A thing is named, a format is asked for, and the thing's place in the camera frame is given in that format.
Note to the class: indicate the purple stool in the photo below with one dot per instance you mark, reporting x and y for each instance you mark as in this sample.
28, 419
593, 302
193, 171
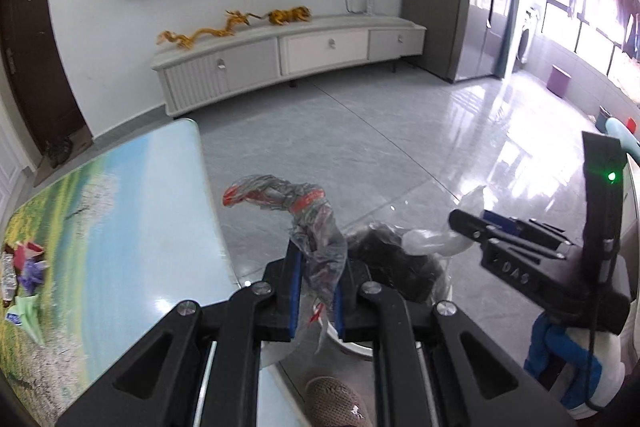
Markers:
559, 82

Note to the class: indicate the pink red wrapper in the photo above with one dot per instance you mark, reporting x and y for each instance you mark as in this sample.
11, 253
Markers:
27, 254

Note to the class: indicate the trash bin with black bag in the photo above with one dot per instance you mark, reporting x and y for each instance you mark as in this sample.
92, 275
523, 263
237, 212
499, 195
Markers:
400, 267

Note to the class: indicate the white washing machine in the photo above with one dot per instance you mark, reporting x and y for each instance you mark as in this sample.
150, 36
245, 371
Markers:
531, 37

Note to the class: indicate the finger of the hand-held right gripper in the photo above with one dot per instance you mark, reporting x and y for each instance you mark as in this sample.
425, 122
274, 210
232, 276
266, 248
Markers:
467, 223
500, 220

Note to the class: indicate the brown slipper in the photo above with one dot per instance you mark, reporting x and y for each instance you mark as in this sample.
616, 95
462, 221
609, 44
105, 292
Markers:
335, 404

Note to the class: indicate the small purple wrapper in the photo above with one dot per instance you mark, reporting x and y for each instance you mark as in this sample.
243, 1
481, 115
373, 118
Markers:
34, 276

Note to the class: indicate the white television console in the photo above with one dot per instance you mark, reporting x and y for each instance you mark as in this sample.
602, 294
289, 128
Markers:
310, 49

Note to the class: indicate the person's right hand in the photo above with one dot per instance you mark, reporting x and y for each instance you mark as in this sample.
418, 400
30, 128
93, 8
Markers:
565, 352

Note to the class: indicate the dark brown door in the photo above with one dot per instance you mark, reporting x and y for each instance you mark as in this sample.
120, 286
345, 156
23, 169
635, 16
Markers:
35, 57

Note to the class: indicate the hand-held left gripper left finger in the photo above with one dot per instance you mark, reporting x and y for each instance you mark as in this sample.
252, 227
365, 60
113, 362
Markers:
298, 297

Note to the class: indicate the golden dragon figurine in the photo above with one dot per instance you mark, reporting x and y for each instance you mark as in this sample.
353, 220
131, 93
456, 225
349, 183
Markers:
210, 32

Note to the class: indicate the teal plastic object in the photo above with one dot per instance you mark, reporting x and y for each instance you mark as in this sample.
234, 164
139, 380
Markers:
622, 132

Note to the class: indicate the clear red-printed plastic wrapper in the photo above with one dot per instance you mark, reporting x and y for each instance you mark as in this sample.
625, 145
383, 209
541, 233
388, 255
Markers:
320, 247

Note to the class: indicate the golden tiger figurine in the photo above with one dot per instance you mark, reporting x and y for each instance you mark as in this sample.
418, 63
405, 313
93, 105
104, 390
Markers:
290, 15

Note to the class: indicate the light green paper pack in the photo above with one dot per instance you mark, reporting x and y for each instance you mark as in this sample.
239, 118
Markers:
32, 314

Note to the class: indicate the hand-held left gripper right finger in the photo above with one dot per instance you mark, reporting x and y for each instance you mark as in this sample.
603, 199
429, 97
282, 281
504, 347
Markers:
339, 314

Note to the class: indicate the white barcode snack wrapper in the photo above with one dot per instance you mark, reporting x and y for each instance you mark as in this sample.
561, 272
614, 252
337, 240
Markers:
7, 279

